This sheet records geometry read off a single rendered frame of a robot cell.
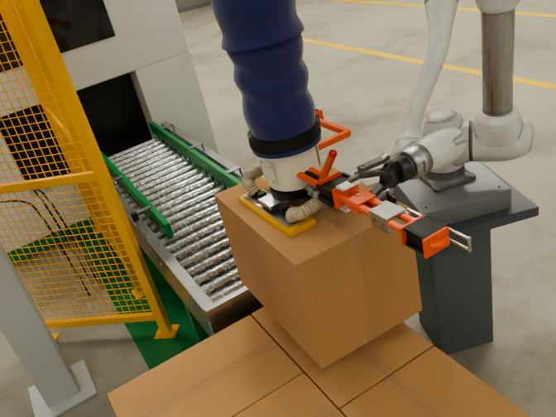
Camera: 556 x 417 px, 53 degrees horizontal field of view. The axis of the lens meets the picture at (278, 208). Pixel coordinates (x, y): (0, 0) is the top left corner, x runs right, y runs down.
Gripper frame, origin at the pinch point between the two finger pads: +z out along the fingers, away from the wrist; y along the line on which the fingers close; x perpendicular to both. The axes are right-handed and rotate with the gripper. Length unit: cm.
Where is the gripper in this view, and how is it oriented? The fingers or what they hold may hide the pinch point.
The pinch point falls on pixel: (349, 194)
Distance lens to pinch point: 153.7
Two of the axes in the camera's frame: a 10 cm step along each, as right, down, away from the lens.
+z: -8.4, 4.1, -3.5
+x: -5.0, -3.4, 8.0
